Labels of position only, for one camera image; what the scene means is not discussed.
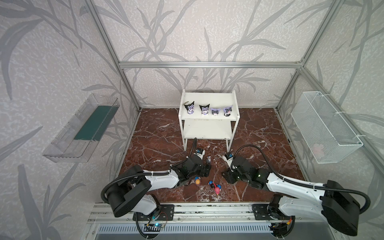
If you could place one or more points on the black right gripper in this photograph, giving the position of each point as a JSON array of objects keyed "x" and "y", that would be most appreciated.
[{"x": 229, "y": 173}]

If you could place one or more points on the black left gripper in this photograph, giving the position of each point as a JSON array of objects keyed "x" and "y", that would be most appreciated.
[{"x": 205, "y": 168}]

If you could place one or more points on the pink red blue toy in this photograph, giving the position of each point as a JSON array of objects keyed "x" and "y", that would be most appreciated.
[{"x": 217, "y": 188}]

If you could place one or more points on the purple winged figure toy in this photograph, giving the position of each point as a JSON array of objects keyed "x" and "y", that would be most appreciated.
[{"x": 215, "y": 112}]

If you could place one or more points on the black purple figure toy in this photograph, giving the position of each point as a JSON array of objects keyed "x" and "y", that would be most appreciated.
[
  {"x": 189, "y": 106},
  {"x": 204, "y": 109}
]

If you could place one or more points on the purple hat figure toy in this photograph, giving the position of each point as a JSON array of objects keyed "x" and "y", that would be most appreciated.
[{"x": 227, "y": 110}]

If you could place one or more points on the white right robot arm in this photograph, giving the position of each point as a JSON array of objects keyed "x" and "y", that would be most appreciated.
[{"x": 330, "y": 202}]

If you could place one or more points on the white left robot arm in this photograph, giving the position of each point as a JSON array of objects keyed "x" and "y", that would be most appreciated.
[{"x": 130, "y": 191}]

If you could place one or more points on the white two-tier shelf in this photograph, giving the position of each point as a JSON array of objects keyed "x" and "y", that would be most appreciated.
[{"x": 209, "y": 127}]

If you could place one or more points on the orange blue round toy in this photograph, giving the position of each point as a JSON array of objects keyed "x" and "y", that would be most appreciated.
[{"x": 197, "y": 180}]

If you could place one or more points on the pink toy in basket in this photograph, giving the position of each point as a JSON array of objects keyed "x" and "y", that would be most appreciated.
[{"x": 318, "y": 151}]

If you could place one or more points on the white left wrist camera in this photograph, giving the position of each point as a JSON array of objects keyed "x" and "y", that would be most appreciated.
[{"x": 199, "y": 152}]

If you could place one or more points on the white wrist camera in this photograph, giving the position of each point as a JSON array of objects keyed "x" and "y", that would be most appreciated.
[
  {"x": 228, "y": 158},
  {"x": 199, "y": 152}
]

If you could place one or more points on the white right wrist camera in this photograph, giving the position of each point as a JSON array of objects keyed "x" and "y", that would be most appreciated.
[{"x": 228, "y": 158}]

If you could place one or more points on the white wire mesh basket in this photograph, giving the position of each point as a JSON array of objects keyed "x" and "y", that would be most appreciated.
[{"x": 320, "y": 123}]

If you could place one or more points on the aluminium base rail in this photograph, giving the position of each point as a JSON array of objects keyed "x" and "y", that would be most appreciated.
[{"x": 203, "y": 212}]

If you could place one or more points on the aluminium frame horizontal bar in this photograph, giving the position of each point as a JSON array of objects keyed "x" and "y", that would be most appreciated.
[{"x": 215, "y": 65}]

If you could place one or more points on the clear plastic wall bin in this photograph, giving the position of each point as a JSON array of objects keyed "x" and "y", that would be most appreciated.
[{"x": 79, "y": 138}]

